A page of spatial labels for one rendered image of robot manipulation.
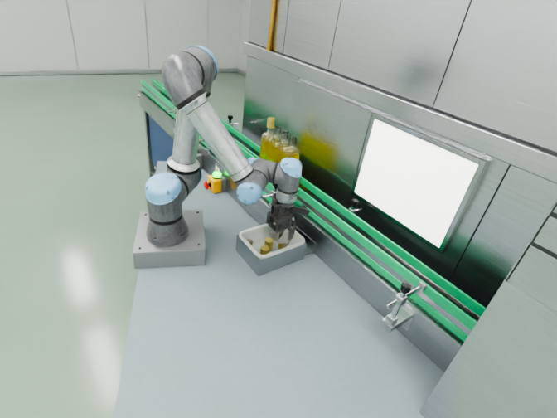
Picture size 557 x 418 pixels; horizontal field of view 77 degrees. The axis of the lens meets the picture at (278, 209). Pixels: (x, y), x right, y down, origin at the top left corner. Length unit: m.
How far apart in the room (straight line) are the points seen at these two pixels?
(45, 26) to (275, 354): 6.46
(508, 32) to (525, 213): 0.48
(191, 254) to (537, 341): 1.02
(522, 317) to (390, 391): 0.46
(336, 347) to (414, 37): 1.00
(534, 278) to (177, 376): 0.86
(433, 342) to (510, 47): 0.84
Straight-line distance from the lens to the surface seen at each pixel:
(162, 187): 1.23
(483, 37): 1.19
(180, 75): 1.05
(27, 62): 7.08
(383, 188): 1.36
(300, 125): 1.65
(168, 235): 1.30
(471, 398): 1.01
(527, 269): 0.79
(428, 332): 1.21
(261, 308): 1.22
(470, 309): 1.21
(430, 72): 1.26
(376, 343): 1.23
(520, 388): 0.92
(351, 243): 1.31
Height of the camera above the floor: 1.66
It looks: 32 degrees down
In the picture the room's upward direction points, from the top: 8 degrees clockwise
